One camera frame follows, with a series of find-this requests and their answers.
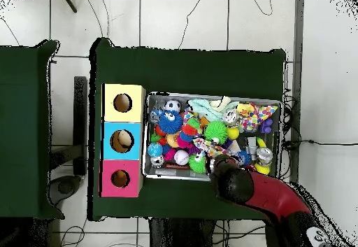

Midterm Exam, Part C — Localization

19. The colourful polka dot cloth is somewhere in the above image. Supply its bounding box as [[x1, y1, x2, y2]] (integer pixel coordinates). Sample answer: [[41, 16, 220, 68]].
[[241, 104, 280, 132], [192, 136, 234, 159]]

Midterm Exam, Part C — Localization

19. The large green spiky ball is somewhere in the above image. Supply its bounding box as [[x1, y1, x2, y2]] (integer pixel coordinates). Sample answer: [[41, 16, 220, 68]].
[[203, 120, 229, 145]]

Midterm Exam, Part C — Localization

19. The yellow plush duck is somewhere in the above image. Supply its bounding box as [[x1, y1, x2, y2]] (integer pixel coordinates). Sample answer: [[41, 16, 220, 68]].
[[236, 103, 255, 118]]

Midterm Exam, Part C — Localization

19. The wooden box with three holes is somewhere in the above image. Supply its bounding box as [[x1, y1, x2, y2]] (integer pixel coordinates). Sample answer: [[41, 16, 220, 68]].
[[99, 83, 147, 198]]

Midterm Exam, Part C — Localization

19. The blue spiky ball with eyes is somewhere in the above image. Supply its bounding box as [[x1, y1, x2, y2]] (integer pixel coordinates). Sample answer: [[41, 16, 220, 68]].
[[157, 109, 183, 134]]

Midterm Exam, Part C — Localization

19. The black and white soccer ball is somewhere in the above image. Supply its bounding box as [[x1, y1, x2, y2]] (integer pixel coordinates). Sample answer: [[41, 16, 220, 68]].
[[164, 99, 182, 113]]

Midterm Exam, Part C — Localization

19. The mint green cloth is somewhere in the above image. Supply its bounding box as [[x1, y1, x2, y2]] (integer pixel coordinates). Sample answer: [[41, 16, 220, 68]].
[[187, 98, 239, 122]]

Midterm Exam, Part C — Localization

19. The blue globe ball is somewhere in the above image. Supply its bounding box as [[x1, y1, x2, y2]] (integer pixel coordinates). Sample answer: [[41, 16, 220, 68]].
[[147, 142, 164, 158]]

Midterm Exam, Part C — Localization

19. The cream yellow cloth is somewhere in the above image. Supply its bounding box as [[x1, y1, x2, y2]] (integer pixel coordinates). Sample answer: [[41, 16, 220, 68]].
[[209, 95, 232, 113]]

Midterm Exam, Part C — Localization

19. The light wooden block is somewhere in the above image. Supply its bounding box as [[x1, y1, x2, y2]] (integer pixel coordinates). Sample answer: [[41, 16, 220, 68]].
[[227, 139, 242, 153]]

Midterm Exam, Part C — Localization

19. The purple building block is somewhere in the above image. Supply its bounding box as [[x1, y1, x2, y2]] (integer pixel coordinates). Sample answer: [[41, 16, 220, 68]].
[[259, 118, 274, 134]]

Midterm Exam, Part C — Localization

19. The silver metal can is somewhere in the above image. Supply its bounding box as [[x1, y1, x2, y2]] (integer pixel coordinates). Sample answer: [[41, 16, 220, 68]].
[[256, 147, 274, 165]]

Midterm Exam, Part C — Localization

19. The yellow ball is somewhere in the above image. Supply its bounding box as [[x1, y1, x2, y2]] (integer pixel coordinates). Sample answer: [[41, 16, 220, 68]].
[[254, 162, 271, 176]]

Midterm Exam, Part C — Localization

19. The black upright panel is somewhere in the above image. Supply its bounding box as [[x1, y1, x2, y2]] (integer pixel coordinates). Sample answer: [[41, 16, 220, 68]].
[[48, 76, 89, 206]]

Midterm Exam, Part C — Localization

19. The silver wire mesh bin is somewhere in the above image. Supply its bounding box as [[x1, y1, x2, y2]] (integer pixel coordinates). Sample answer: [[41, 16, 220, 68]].
[[141, 91, 283, 185]]

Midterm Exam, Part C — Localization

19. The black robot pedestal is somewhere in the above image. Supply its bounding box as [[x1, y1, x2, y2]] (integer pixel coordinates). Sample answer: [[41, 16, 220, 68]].
[[149, 218, 216, 247]]

